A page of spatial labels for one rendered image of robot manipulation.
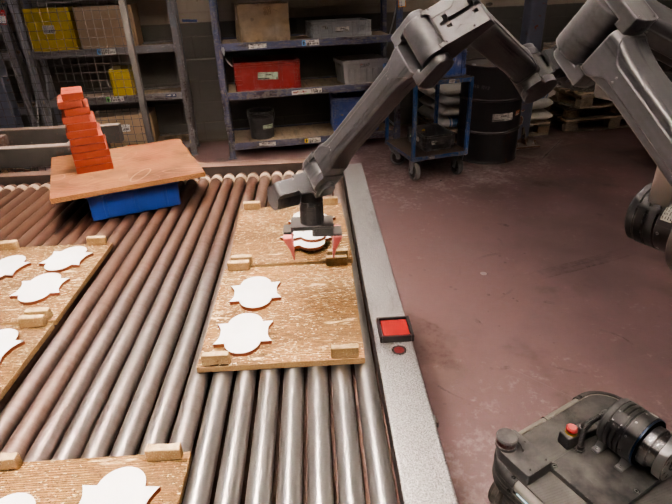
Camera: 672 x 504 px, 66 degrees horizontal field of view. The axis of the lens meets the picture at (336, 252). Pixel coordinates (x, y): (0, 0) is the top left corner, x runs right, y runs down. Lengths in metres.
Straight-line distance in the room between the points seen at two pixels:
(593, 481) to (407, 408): 0.96
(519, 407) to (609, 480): 0.63
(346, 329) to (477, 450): 1.15
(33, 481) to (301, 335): 0.55
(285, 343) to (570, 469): 1.08
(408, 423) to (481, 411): 1.38
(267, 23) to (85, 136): 3.65
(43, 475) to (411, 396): 0.65
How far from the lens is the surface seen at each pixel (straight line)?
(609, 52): 0.74
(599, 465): 1.94
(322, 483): 0.92
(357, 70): 5.62
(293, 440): 0.98
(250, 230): 1.67
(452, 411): 2.35
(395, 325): 1.21
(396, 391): 1.06
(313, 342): 1.15
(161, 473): 0.96
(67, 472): 1.03
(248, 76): 5.46
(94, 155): 2.09
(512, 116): 5.18
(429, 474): 0.94
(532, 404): 2.45
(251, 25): 5.48
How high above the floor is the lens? 1.64
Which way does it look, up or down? 28 degrees down
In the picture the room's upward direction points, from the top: 2 degrees counter-clockwise
